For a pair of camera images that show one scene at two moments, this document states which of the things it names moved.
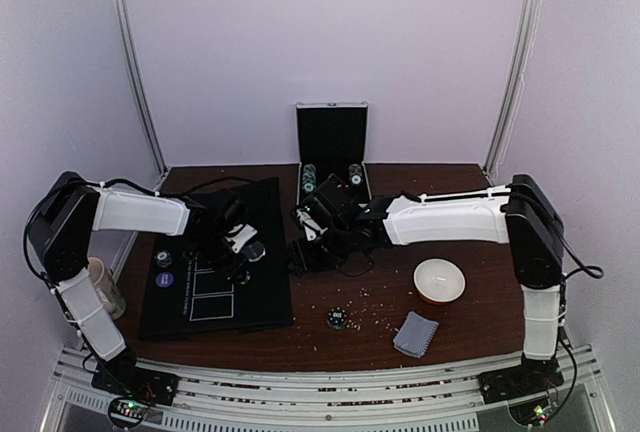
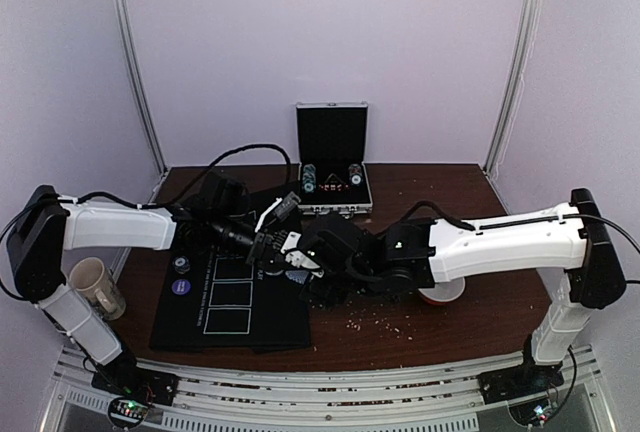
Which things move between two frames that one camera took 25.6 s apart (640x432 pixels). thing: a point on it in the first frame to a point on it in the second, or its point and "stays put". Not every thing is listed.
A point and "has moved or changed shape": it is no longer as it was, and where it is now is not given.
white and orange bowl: [438, 281] stays put
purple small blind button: [164, 279] to [181, 286]
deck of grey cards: [415, 335] to [297, 275]
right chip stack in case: [355, 174] stays put
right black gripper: [299, 256] to [316, 248]
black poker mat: [186, 295] has moved or changed shape
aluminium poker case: [331, 139] stays put
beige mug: [105, 288] stays put
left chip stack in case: [309, 178] stays put
